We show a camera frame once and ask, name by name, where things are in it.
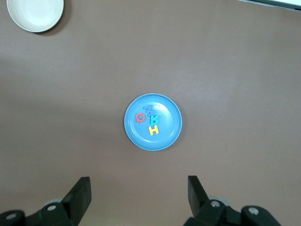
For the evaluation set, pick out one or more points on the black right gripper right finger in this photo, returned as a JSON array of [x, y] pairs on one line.
[[197, 195]]

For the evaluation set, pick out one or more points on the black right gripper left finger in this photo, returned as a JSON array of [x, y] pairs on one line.
[[75, 197]]

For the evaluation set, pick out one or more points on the yellow foam capital H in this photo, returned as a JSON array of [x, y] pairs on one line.
[[154, 130]]

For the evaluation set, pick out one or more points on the green foam letter R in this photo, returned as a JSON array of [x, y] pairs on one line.
[[154, 120]]

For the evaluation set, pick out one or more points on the red foam letter Q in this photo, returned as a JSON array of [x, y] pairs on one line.
[[140, 117]]

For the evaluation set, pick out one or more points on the dark blue foam letter M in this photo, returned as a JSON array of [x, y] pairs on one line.
[[149, 109]]

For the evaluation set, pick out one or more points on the blue plate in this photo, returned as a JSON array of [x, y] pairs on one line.
[[169, 124]]

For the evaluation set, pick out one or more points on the beige plate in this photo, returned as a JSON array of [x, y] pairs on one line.
[[35, 14]]

